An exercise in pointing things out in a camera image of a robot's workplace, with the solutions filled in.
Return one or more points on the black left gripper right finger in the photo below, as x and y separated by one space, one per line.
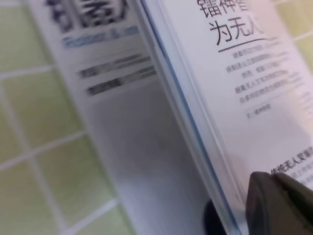
277 204

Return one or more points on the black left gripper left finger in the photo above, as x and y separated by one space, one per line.
211 220

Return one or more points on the white robotics magazine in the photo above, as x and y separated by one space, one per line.
238 74

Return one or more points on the green checkered tablecloth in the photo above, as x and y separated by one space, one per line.
51 181

